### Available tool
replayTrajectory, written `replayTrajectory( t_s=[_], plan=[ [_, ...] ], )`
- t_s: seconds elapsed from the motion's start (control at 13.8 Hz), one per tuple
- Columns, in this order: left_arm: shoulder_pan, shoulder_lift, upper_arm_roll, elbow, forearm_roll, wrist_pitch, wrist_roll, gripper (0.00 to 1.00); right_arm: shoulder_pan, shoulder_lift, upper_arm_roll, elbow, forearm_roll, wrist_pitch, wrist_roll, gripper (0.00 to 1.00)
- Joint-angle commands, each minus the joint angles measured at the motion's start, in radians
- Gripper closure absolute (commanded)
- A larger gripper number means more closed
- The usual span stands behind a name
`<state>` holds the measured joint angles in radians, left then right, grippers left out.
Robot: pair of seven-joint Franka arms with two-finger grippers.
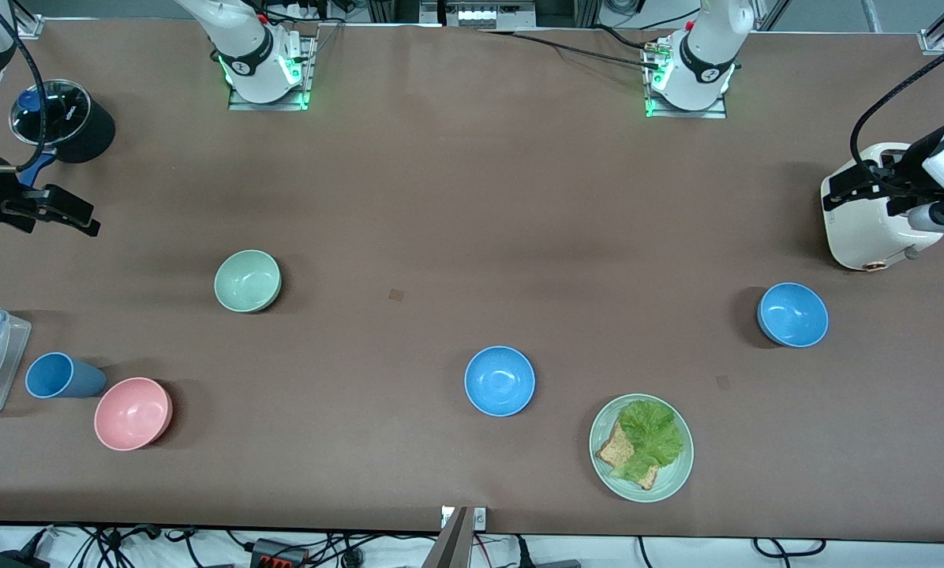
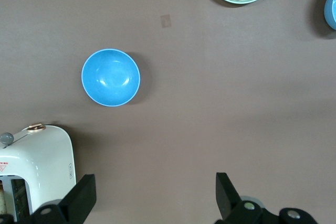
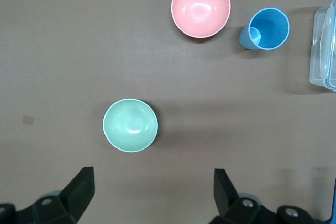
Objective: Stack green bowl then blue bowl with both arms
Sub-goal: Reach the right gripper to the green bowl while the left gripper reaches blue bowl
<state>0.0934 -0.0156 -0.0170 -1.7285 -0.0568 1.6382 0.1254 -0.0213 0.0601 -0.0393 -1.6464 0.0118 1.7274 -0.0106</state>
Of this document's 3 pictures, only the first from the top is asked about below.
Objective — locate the white power strip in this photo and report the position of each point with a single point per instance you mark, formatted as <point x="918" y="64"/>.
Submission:
<point x="484" y="14"/>

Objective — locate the aluminium corner bracket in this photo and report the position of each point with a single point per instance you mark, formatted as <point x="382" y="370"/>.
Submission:
<point x="30" y="28"/>
<point x="934" y="41"/>

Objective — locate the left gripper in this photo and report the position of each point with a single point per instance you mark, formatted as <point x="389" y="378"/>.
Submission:
<point x="904" y="175"/>

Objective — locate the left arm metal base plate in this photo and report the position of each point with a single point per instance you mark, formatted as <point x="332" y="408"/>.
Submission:
<point x="713" y="114"/>

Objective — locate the blue bowl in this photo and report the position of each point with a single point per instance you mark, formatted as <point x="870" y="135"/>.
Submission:
<point x="793" y="315"/>
<point x="500" y="381"/>

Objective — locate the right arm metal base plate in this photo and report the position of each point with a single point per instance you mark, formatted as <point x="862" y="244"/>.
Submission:
<point x="239" y="104"/>

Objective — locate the light green plate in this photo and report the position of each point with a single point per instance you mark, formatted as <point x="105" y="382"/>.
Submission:
<point x="673" y="473"/>

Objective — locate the white metal table bracket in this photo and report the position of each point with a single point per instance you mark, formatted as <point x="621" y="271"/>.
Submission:
<point x="480" y="517"/>

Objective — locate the light green bowl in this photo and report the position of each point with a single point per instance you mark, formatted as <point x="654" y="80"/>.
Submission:
<point x="247" y="280"/>

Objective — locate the black power strip red switches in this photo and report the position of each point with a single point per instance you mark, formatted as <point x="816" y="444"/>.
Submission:
<point x="279" y="554"/>

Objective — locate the grey camera stand pole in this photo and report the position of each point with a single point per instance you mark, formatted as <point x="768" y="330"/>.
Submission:
<point x="448" y="548"/>

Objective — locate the glass lid blue knob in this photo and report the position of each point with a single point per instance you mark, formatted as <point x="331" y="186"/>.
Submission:
<point x="65" y="110"/>

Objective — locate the green lettuce leaf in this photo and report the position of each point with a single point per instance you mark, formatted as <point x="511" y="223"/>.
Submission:
<point x="653" y="434"/>

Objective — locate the pink bowl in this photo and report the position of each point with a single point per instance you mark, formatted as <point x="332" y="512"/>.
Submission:
<point x="132" y="414"/>

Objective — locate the blue cup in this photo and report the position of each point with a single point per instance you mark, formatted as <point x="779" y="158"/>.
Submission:
<point x="61" y="377"/>

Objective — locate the black power adapter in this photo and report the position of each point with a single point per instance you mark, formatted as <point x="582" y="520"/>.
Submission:
<point x="18" y="561"/>

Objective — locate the brown bread slice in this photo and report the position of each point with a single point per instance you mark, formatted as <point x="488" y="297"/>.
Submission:
<point x="616" y="451"/>

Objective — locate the white toaster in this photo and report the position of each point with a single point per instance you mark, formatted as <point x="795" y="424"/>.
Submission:
<point x="859" y="237"/>

